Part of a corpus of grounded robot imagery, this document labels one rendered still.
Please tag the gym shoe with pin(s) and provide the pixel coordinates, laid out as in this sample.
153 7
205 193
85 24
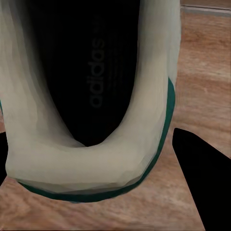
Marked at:
87 93

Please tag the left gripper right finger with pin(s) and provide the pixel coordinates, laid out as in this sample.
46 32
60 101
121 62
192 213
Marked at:
208 174

